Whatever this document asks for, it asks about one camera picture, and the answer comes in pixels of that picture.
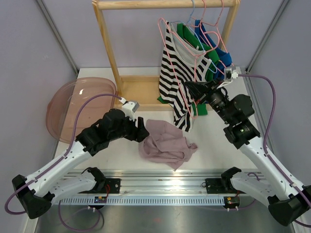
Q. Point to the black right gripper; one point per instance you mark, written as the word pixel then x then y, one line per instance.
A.
pixel 206 89

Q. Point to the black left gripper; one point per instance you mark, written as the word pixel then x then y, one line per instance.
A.
pixel 138 134

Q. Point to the green tank top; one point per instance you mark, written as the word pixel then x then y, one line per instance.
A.
pixel 186 34

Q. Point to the mauve tank top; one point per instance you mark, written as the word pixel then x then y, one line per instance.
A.
pixel 166 144

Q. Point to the black white striped tank top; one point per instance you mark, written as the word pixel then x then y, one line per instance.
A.
pixel 169 89

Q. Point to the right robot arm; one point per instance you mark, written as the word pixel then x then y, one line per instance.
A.
pixel 286 197

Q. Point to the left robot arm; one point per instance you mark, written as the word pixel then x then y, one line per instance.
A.
pixel 39 191

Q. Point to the blue tank top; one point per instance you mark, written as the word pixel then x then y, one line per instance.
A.
pixel 225 59

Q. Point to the pink hanger of blue top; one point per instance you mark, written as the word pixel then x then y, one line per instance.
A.
pixel 218 36

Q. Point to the wooden clothes rack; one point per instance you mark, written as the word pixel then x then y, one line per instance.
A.
pixel 144 88

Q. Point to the pink translucent plastic basin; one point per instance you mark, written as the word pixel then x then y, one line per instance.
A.
pixel 65 104

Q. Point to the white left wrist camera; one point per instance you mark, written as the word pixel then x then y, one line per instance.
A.
pixel 129 108

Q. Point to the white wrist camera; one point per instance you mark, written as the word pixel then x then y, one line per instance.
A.
pixel 230 73
pixel 129 108

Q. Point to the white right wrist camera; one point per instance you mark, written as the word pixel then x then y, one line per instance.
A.
pixel 230 73

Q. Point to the aluminium rail base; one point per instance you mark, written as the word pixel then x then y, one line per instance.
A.
pixel 183 188

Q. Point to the aluminium frame post right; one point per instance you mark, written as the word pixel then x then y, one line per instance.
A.
pixel 283 6

